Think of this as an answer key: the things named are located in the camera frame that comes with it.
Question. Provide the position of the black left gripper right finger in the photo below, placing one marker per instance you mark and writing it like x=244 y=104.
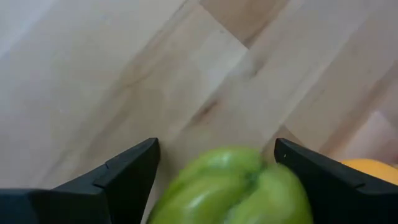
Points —
x=348 y=199

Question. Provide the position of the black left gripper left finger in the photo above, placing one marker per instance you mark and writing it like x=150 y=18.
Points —
x=93 y=196

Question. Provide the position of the yellow lemon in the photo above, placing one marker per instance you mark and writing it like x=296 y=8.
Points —
x=373 y=169

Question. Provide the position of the green bell pepper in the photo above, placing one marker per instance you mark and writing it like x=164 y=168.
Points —
x=217 y=193

